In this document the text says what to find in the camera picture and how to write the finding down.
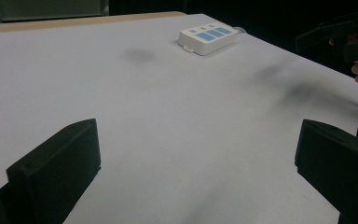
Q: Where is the white box with blue buttons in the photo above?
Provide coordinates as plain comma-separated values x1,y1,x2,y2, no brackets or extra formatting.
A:
177,22,240,57

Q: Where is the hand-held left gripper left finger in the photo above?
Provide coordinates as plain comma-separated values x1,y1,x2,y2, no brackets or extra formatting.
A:
6,118,102,224

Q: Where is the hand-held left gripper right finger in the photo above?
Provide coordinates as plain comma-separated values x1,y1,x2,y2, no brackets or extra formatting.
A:
294,119,358,224

